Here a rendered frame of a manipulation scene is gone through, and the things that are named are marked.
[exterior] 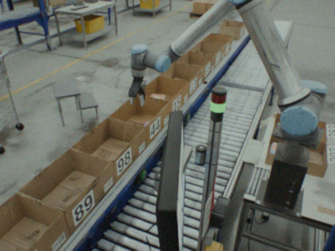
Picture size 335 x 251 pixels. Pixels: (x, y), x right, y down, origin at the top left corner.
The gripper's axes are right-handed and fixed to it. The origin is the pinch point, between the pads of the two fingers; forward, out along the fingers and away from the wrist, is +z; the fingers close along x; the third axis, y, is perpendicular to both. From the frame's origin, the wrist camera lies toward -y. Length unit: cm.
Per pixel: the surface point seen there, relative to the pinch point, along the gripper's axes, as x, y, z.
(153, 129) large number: -10.1, 9.9, 25.0
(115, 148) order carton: 11.6, -6.3, 33.1
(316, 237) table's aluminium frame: -143, -1, 92
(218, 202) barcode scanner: -53, -60, 2
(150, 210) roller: -21, -43, 42
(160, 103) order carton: -8.9, 39.5, 23.1
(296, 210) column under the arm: -103, -30, 33
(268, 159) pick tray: -91, 12, 34
